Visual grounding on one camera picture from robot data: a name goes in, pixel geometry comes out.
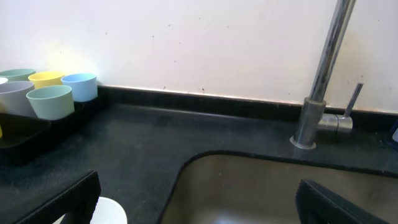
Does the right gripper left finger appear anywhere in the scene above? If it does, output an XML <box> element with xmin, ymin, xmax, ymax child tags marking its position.
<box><xmin>15</xmin><ymin>169</ymin><xmax>102</xmax><ymax>224</ymax></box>

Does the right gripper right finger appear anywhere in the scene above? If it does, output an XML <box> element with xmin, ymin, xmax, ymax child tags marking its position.
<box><xmin>295</xmin><ymin>179</ymin><xmax>398</xmax><ymax>224</ymax></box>

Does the black tray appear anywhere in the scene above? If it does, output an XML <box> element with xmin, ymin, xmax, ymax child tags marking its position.
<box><xmin>0</xmin><ymin>86</ymin><xmax>109</xmax><ymax>167</ymax></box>

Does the steel sink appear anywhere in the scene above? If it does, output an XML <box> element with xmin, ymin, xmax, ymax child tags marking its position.
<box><xmin>157</xmin><ymin>150</ymin><xmax>398</xmax><ymax>224</ymax></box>

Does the steel tap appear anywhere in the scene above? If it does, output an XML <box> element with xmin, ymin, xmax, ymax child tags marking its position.
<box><xmin>289</xmin><ymin>0</ymin><xmax>364</xmax><ymax>151</ymax></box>

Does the green cup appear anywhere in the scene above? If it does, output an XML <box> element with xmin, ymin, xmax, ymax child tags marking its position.
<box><xmin>0</xmin><ymin>68</ymin><xmax>37</xmax><ymax>83</ymax></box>
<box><xmin>25</xmin><ymin>85</ymin><xmax>76</xmax><ymax>121</ymax></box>

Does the blue cup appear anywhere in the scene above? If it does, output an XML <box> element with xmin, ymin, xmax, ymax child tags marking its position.
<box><xmin>60</xmin><ymin>73</ymin><xmax>99</xmax><ymax>103</ymax></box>

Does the grey cup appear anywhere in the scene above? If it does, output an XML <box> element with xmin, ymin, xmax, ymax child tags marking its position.
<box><xmin>0</xmin><ymin>80</ymin><xmax>37</xmax><ymax>118</ymax></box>

